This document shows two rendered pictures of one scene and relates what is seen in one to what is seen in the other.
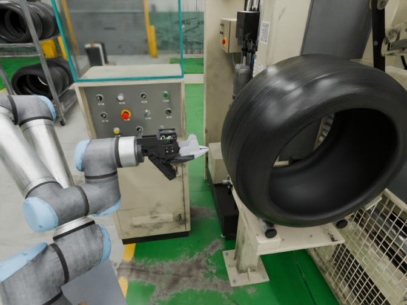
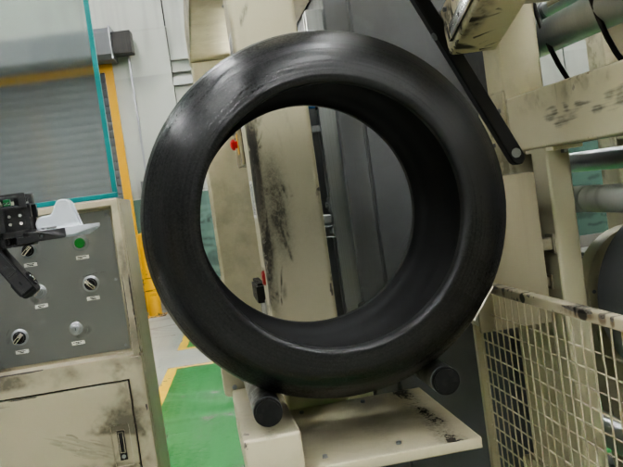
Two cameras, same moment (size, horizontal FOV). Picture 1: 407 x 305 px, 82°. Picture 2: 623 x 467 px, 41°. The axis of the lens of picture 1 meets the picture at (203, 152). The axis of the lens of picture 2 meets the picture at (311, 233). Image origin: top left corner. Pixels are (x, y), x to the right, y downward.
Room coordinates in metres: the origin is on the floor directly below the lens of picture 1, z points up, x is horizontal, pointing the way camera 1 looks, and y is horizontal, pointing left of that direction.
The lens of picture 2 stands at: (-0.66, -0.36, 1.22)
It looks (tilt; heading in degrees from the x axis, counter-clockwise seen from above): 3 degrees down; 1
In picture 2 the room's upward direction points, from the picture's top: 8 degrees counter-clockwise
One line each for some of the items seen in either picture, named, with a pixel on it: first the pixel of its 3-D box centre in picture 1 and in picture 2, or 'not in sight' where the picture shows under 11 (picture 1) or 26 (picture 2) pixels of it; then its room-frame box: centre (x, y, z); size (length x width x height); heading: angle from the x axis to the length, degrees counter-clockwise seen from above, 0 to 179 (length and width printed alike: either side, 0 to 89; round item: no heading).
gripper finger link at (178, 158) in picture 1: (179, 156); (37, 236); (0.60, 0.07, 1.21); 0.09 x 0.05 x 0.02; 99
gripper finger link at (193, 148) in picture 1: (194, 147); (66, 218); (0.61, 0.03, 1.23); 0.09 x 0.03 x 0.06; 99
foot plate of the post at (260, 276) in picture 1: (244, 264); not in sight; (1.01, -0.30, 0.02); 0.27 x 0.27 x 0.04; 9
